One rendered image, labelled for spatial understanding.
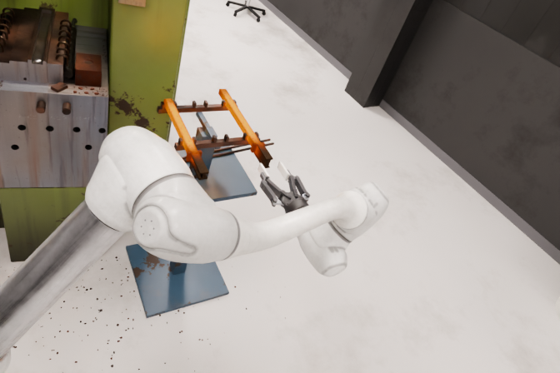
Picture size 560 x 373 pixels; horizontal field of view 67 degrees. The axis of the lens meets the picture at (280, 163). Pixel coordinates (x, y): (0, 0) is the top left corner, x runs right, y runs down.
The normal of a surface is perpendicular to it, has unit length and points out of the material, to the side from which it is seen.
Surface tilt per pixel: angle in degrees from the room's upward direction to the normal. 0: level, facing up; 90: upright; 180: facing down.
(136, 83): 90
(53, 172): 90
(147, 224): 59
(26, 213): 90
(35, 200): 90
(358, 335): 0
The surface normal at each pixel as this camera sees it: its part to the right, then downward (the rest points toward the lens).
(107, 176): -0.45, -0.24
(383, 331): 0.28, -0.75
